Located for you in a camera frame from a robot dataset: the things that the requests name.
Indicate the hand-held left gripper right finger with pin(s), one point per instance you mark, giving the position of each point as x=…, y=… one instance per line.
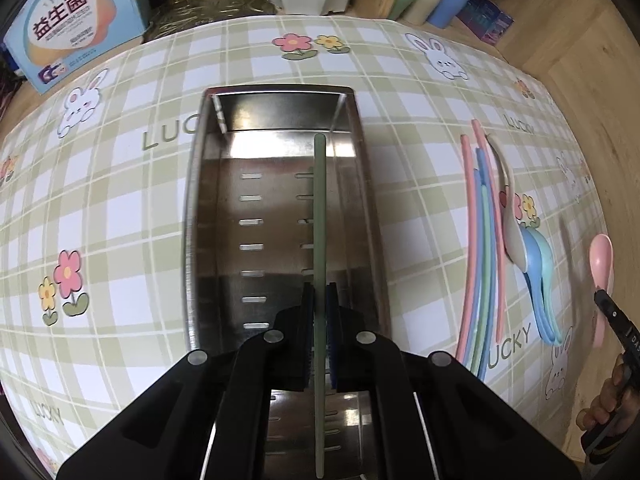
x=332, y=320

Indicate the light blue labelled box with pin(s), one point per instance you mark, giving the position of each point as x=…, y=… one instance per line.
x=70, y=25

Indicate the purple blue box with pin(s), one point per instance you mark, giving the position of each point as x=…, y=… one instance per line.
x=492, y=20

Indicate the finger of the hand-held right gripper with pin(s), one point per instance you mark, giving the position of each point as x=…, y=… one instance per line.
x=617, y=320

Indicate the beige cup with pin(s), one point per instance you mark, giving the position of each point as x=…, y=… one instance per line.
x=431, y=2

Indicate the person's right hand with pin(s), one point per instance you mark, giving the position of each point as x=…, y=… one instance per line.
x=600, y=400

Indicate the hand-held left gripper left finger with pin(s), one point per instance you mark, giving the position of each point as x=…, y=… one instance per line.
x=306, y=320

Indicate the teal spoon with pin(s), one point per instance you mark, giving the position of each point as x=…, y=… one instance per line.
x=549, y=280

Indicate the stainless steel utensil tray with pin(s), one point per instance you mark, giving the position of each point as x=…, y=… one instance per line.
x=260, y=200

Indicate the green chopstick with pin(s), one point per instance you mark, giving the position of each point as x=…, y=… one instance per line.
x=320, y=210
x=479, y=285

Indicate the beige spoon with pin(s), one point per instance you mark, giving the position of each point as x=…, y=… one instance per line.
x=515, y=245

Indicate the pink spoon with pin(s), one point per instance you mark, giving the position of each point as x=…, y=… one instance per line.
x=601, y=265

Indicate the blue spoon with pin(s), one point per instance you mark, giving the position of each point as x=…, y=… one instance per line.
x=536, y=265

